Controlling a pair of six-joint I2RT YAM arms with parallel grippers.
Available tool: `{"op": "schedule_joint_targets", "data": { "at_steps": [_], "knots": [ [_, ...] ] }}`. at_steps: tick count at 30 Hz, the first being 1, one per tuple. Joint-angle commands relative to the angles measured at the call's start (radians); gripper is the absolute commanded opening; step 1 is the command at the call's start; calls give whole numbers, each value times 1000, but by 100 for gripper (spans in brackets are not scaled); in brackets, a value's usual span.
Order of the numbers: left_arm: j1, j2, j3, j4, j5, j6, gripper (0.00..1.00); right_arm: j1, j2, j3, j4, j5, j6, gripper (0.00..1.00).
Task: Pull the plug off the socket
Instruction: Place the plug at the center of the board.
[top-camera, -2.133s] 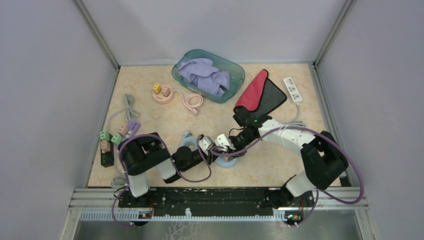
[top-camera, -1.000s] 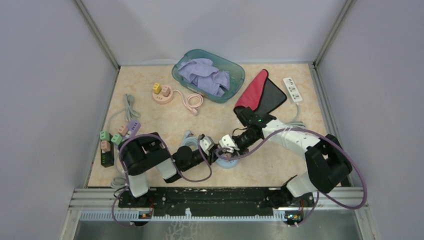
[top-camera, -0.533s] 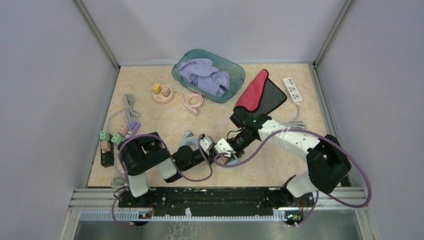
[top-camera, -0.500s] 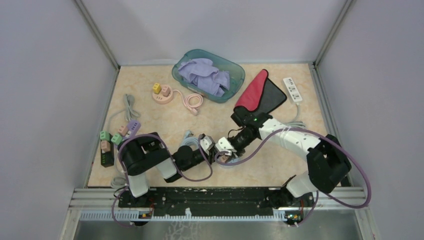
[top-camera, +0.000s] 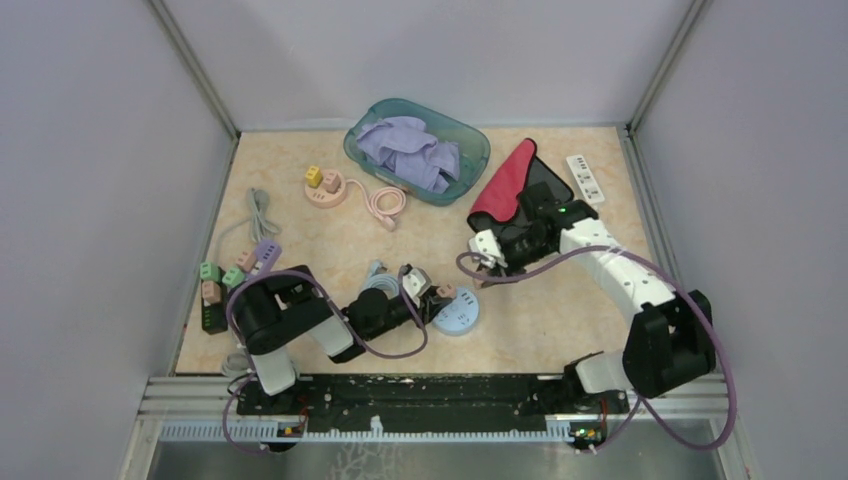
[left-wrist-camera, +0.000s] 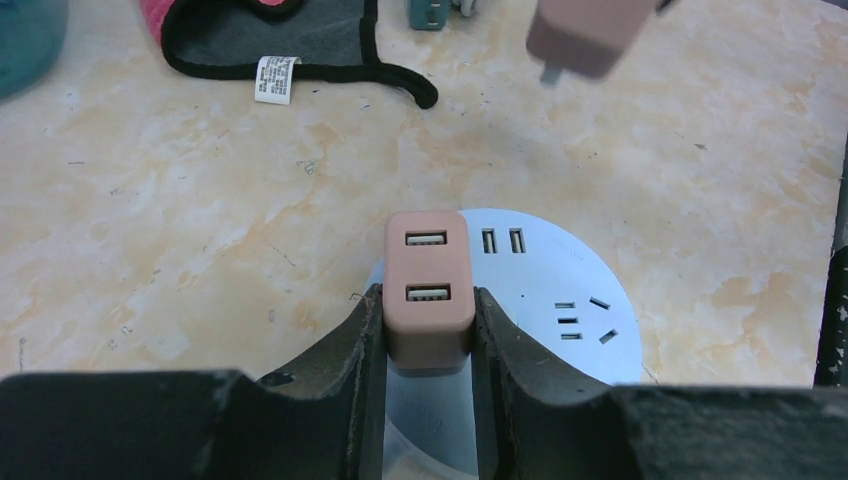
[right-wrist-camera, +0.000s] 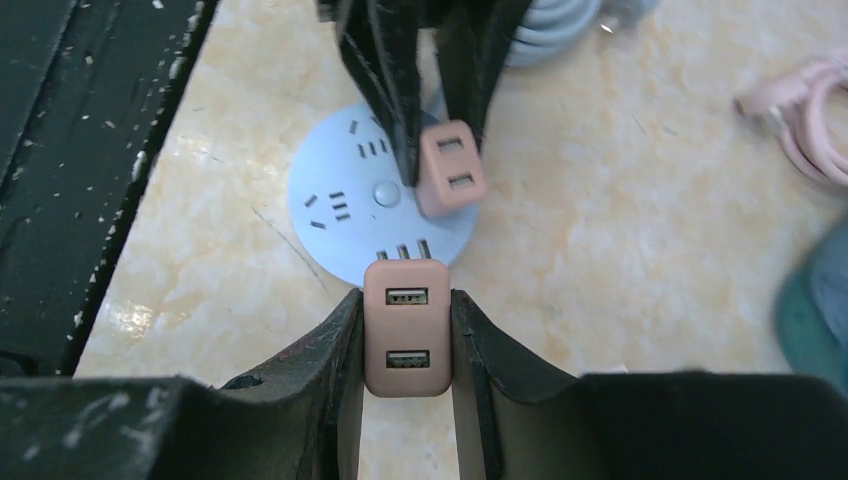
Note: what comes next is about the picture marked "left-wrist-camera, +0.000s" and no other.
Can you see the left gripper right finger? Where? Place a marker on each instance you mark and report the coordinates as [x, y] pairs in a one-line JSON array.
[[538, 417]]

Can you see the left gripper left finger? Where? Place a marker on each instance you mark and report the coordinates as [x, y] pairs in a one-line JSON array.
[[319, 416]]

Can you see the blue round power socket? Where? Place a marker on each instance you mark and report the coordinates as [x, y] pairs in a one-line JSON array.
[[552, 286]]

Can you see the pink plug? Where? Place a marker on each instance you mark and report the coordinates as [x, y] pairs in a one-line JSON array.
[[586, 37], [427, 291]]

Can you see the teal plug adapter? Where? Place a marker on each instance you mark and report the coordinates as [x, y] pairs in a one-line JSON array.
[[427, 15]]

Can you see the red and grey cloth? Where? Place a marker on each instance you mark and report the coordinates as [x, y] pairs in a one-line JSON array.
[[334, 42]]

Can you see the teal plastic basin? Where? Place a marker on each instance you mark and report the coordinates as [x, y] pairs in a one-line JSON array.
[[32, 37]]

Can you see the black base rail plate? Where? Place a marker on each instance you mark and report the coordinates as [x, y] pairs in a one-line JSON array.
[[831, 362]]

